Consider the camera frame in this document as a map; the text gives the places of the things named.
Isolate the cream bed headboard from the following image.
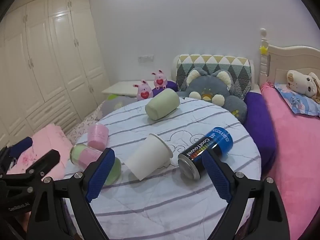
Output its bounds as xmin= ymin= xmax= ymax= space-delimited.
xmin=259 ymin=28 xmax=320 ymax=88

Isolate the purple pillow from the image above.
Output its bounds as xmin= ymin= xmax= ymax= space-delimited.
xmin=244 ymin=91 xmax=277 ymax=178

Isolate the grey cat plush cushion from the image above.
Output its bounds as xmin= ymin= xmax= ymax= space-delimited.
xmin=178 ymin=67 xmax=248 ymax=124

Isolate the white paper cup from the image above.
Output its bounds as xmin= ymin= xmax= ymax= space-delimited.
xmin=124 ymin=133 xmax=173 ymax=180

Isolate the cream wardrobe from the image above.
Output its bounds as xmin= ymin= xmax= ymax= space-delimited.
xmin=0 ymin=0 xmax=110 ymax=150

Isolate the blue and black can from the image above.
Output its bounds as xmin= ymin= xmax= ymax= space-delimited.
xmin=178 ymin=127 xmax=233 ymax=180

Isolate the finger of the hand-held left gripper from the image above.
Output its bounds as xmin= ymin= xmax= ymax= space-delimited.
xmin=0 ymin=149 xmax=61 ymax=183
xmin=0 ymin=137 xmax=33 ymax=168

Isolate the green and pink glass cup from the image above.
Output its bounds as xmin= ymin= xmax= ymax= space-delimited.
xmin=70 ymin=144 xmax=122 ymax=186

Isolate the pink plush toy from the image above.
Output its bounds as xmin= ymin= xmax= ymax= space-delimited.
xmin=133 ymin=79 xmax=154 ymax=101
xmin=151 ymin=69 xmax=168 ymax=90

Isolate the purple cushion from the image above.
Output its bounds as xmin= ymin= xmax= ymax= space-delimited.
xmin=152 ymin=80 xmax=179 ymax=97

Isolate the white bedside table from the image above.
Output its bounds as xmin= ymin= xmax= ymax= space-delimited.
xmin=101 ymin=81 xmax=160 ymax=97

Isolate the blue floral pillow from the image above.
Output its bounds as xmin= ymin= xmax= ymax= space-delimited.
xmin=274 ymin=81 xmax=320 ymax=117

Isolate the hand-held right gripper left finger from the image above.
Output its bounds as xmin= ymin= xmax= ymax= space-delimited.
xmin=26 ymin=148 xmax=116 ymax=240

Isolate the diamond pattern cushion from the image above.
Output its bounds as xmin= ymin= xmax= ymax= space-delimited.
xmin=176 ymin=54 xmax=252 ymax=100

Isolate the pink blanket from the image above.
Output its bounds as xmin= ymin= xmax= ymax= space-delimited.
xmin=260 ymin=81 xmax=320 ymax=240

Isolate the cream dog plush toy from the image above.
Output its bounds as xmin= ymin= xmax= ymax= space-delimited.
xmin=286 ymin=70 xmax=320 ymax=103

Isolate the pink floral cloth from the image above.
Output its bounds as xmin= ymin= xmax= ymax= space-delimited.
xmin=6 ymin=124 xmax=73 ymax=180

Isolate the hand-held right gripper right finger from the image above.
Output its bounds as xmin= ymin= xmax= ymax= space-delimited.
xmin=202 ymin=151 xmax=288 ymax=240

